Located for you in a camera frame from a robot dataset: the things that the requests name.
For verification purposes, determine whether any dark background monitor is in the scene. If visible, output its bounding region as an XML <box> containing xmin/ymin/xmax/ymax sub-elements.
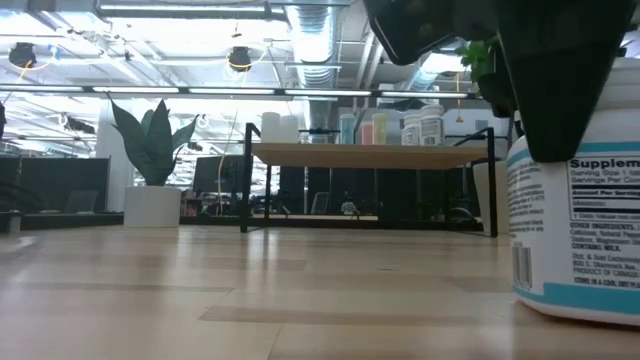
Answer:
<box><xmin>192</xmin><ymin>155</ymin><xmax>246</xmax><ymax>195</ymax></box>

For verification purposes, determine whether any dark green snake plant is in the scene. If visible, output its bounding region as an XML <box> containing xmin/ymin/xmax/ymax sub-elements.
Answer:
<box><xmin>107</xmin><ymin>93</ymin><xmax>200</xmax><ymax>188</ymax></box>

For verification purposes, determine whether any black office partition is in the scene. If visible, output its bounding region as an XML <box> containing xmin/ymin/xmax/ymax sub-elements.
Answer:
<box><xmin>0</xmin><ymin>156</ymin><xmax>112</xmax><ymax>215</ymax></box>

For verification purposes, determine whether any green leafy plant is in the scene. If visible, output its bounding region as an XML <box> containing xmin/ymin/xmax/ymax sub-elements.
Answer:
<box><xmin>454</xmin><ymin>38</ymin><xmax>501</xmax><ymax>86</ymax></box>

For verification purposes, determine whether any white round plant pot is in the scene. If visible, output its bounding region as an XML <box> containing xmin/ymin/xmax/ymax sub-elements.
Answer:
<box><xmin>123</xmin><ymin>185</ymin><xmax>183</xmax><ymax>229</ymax></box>

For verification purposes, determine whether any wooden shelf with black legs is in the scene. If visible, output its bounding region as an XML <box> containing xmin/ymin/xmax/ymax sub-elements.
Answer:
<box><xmin>239</xmin><ymin>122</ymin><xmax>500</xmax><ymax>239</ymax></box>

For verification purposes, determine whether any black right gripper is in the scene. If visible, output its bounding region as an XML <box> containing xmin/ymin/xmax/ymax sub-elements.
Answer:
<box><xmin>362</xmin><ymin>0</ymin><xmax>520</xmax><ymax>120</ymax></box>

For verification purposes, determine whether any silver ventilation duct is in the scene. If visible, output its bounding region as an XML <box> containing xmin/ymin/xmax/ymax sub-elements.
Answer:
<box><xmin>287</xmin><ymin>0</ymin><xmax>337</xmax><ymax>131</ymax></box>

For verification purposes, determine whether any long ceiling light bar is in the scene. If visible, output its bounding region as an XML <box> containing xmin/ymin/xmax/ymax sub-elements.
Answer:
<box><xmin>0</xmin><ymin>84</ymin><xmax>471</xmax><ymax>100</ymax></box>

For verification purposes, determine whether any black ceiling-hung device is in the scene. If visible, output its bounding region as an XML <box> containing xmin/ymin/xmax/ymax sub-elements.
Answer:
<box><xmin>227</xmin><ymin>45</ymin><xmax>254</xmax><ymax>74</ymax></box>
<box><xmin>7</xmin><ymin>42</ymin><xmax>39</xmax><ymax>70</ymax></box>

